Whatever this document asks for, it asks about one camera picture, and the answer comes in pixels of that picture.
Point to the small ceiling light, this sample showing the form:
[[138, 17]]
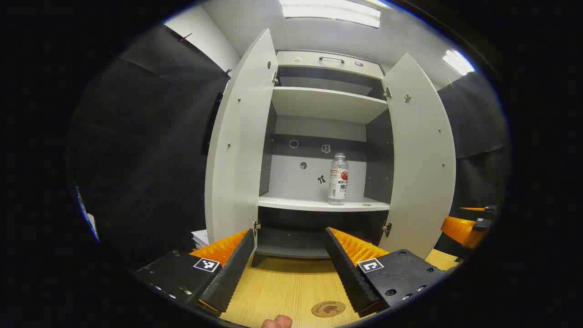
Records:
[[457, 61]]

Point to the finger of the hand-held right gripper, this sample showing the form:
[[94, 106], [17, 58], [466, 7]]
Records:
[[489, 209], [457, 230]]

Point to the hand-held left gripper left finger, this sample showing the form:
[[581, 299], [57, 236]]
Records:
[[232, 273]]

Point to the round brown coaster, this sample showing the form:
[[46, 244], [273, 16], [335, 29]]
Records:
[[328, 310]]

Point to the grey cabinet door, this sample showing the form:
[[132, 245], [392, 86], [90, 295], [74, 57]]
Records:
[[241, 150], [419, 159]]

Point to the black backdrop cloth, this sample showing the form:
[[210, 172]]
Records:
[[150, 150]]

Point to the blue edged white panel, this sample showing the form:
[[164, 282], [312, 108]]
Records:
[[93, 223]]

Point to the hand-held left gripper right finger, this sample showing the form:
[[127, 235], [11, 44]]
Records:
[[348, 273]]

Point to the clear plastic bottle red label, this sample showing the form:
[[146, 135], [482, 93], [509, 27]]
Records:
[[338, 182]]

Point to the long ceiling light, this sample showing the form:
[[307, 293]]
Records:
[[332, 11]]

